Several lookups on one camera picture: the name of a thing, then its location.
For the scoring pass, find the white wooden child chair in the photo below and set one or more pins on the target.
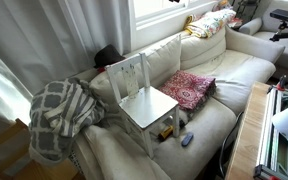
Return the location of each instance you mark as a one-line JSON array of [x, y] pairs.
[[147, 108]]

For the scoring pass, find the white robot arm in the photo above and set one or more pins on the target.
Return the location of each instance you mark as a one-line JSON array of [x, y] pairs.
[[287, 123]]

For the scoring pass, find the beige fabric sofa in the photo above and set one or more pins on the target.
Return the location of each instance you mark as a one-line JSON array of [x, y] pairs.
[[210, 126]]

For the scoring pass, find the red patterned cushion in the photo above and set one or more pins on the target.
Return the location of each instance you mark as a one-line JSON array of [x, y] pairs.
[[187, 88]]

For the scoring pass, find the yellow black flashlight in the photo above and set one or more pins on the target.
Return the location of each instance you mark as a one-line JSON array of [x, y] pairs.
[[165, 133]]

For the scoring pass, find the black remote control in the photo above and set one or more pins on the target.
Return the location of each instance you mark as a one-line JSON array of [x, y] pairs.
[[187, 139]]

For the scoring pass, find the white framed window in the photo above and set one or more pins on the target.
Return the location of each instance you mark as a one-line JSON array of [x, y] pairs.
[[157, 6]]

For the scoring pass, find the grey white patterned blanket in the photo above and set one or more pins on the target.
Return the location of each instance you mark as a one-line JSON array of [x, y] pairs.
[[60, 113]]

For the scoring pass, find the colourful floral blanket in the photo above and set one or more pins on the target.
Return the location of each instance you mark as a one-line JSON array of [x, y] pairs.
[[210, 23]]

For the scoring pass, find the light wooden table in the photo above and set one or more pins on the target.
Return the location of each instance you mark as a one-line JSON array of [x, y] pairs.
[[247, 133]]

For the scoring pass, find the black tripod stand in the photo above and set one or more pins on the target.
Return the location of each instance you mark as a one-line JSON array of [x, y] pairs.
[[247, 8]]

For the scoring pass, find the red black clamp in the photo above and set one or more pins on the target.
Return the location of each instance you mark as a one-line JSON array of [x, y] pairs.
[[281, 82]]

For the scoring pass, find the brown wooden furniture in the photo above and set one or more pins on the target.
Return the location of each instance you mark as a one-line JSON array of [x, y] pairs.
[[4, 140]]

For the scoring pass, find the aluminium rail frame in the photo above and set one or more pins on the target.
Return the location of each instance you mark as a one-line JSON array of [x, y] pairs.
[[270, 150]]

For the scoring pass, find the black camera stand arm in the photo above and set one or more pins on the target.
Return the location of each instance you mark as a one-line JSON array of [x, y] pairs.
[[285, 34]]

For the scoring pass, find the black stereo camera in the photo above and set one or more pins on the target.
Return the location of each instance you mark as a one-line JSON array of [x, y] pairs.
[[285, 15]]

